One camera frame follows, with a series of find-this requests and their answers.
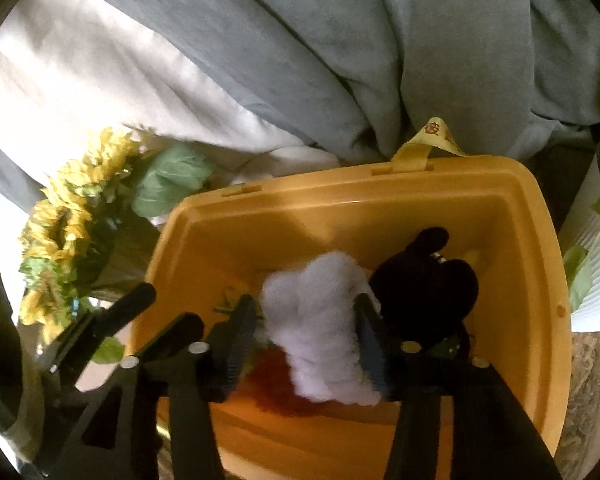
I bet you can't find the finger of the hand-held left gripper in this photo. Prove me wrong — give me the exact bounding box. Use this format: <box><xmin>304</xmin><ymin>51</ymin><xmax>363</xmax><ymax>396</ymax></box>
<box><xmin>37</xmin><ymin>282</ymin><xmax>157</xmax><ymax>376</ymax></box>

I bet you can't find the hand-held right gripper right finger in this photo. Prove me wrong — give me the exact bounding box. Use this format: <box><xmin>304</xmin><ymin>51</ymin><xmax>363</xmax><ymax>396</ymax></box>
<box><xmin>354</xmin><ymin>292</ymin><xmax>563</xmax><ymax>480</ymax></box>

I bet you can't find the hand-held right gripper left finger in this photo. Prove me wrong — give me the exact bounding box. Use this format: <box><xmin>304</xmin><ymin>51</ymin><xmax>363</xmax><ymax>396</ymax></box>
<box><xmin>45</xmin><ymin>294</ymin><xmax>261</xmax><ymax>480</ymax></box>

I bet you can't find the red plush toy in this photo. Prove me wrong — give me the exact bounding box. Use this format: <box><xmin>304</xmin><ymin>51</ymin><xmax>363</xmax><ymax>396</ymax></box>
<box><xmin>252</xmin><ymin>347</ymin><xmax>331</xmax><ymax>416</ymax></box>

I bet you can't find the lavender plush toy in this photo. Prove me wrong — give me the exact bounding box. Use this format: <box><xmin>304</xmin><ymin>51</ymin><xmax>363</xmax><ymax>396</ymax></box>
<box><xmin>259</xmin><ymin>250</ymin><xmax>383</xmax><ymax>407</ymax></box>

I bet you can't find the yellow plastic bin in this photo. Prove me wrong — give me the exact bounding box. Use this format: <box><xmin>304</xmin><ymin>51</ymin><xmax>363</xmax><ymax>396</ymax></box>
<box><xmin>130</xmin><ymin>117</ymin><xmax>573</xmax><ymax>480</ymax></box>

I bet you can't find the black plush toy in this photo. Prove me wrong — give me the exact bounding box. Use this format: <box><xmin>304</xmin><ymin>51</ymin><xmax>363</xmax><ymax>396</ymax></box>
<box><xmin>369</xmin><ymin>227</ymin><xmax>481</xmax><ymax>361</ymax></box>

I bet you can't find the artificial sunflower bouquet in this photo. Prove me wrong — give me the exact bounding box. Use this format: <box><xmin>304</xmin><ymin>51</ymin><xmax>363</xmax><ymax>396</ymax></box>
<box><xmin>17</xmin><ymin>127</ymin><xmax>216</xmax><ymax>366</ymax></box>

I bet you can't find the patterned rug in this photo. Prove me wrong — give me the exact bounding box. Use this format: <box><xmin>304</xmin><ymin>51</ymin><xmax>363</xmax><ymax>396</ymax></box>
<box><xmin>565</xmin><ymin>330</ymin><xmax>600</xmax><ymax>461</ymax></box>

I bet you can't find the beige curtain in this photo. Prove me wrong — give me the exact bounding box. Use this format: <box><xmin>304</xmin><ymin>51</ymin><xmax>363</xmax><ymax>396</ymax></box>
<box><xmin>0</xmin><ymin>0</ymin><xmax>341</xmax><ymax>186</ymax></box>

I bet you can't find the grey curtain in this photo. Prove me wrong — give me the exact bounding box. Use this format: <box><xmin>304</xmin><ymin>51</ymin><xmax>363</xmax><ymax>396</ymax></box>
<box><xmin>0</xmin><ymin>0</ymin><xmax>600</xmax><ymax>211</ymax></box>

